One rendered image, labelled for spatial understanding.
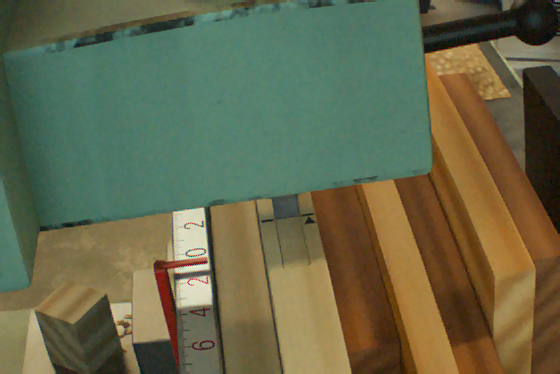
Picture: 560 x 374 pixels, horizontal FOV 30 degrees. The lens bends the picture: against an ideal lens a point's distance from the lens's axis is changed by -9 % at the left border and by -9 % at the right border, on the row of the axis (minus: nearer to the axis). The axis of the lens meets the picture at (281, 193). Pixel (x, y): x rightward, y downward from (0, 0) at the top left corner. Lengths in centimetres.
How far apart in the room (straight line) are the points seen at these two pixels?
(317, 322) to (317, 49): 8
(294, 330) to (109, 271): 187
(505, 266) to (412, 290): 4
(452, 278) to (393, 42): 10
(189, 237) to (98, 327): 20
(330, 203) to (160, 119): 14
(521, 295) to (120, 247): 194
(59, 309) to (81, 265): 163
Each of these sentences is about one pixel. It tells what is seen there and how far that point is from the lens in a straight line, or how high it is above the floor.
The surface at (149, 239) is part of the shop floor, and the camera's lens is 229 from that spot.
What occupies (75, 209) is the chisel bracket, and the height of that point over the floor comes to 101.
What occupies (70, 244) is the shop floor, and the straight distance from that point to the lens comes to 234.
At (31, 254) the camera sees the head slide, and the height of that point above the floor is 101.
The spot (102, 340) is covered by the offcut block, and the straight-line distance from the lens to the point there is 63.
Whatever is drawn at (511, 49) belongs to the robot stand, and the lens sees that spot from 116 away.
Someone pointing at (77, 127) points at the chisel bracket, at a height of 104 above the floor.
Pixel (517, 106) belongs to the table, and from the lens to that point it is 65.
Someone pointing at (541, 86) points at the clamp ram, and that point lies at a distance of 45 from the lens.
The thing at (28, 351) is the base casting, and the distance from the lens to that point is 67.
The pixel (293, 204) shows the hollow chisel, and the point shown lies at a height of 98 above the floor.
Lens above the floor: 119
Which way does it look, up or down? 30 degrees down
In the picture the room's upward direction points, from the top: 8 degrees counter-clockwise
